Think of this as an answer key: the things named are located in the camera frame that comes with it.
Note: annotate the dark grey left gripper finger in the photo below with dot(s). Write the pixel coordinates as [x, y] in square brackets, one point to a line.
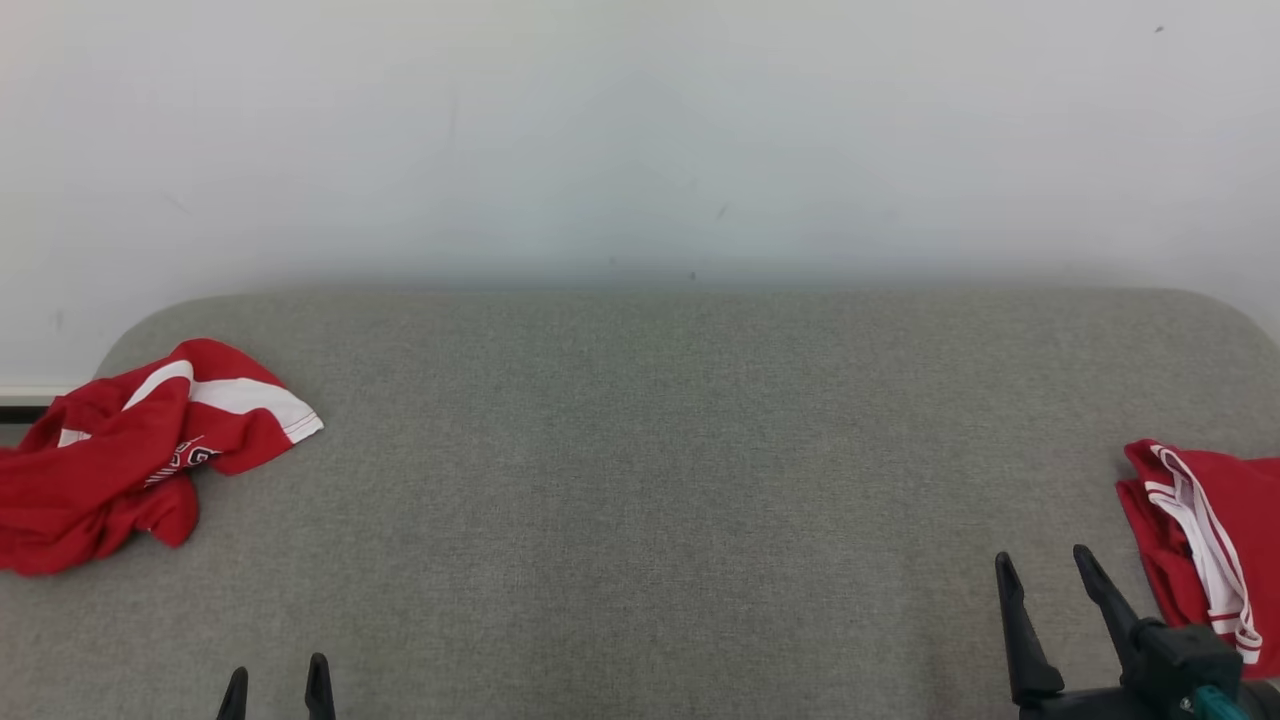
[320, 695]
[235, 700]

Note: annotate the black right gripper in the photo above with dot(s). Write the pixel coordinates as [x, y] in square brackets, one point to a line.
[1180, 670]

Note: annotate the red Bulls 23 jersey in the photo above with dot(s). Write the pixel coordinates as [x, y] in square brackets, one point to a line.
[1230, 510]

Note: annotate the red white jersey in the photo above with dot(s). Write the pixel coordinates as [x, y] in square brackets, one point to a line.
[100, 480]

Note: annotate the grey fabric sofa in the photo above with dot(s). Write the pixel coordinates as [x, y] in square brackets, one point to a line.
[650, 480]

